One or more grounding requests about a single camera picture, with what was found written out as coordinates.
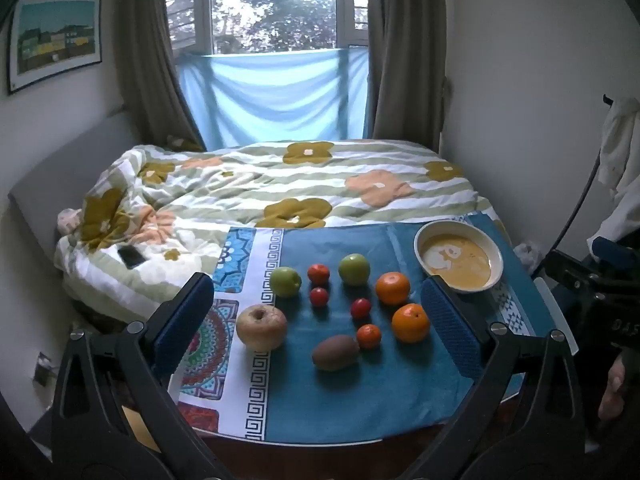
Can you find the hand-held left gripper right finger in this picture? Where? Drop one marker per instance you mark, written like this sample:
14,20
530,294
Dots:
450,327

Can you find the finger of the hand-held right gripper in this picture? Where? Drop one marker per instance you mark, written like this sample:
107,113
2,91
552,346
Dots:
567,266

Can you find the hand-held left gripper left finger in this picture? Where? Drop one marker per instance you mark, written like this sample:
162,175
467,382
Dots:
184,327

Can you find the orange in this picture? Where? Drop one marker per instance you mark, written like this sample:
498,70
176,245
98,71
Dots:
410,323
393,288

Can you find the white bowl with yellow inside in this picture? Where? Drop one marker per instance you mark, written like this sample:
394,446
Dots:
458,256

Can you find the yellow-brown apple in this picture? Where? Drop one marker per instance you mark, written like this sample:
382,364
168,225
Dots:
261,327

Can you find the small orange tangerine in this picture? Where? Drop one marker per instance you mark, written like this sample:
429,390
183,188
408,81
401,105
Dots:
369,336

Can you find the red tomato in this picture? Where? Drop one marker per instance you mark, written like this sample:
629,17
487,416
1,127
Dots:
360,308
319,296

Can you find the green apple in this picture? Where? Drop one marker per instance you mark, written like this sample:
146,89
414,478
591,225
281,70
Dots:
354,269
285,282

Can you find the brown kiwi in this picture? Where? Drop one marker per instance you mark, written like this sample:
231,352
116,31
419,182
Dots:
335,353

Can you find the red-orange tangerine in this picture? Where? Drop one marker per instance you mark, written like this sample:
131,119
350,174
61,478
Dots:
318,274

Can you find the person's right hand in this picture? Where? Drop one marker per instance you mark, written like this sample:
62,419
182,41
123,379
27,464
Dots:
616,385

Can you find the white crumpled cloth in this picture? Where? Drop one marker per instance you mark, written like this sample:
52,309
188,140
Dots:
527,256

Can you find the black phone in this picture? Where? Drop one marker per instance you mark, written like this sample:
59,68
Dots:
131,256

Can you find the white hanging cloth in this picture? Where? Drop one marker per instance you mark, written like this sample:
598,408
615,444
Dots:
620,145

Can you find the blue patterned tablecloth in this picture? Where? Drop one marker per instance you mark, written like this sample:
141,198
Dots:
310,400

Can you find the pink cloth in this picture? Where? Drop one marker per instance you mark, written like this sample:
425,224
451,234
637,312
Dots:
67,220

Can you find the floral striped blanket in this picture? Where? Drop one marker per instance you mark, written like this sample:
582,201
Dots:
300,180

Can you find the grey bed headboard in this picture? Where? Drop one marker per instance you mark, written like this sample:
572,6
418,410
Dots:
60,170

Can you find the light blue cloth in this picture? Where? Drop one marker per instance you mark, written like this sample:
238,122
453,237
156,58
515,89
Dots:
275,95

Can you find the grey-brown curtain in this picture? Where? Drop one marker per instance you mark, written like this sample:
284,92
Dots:
405,60
150,60

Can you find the window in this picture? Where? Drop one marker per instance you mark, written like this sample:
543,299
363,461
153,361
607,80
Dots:
270,5

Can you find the framed wall picture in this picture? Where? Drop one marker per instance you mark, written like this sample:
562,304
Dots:
52,40

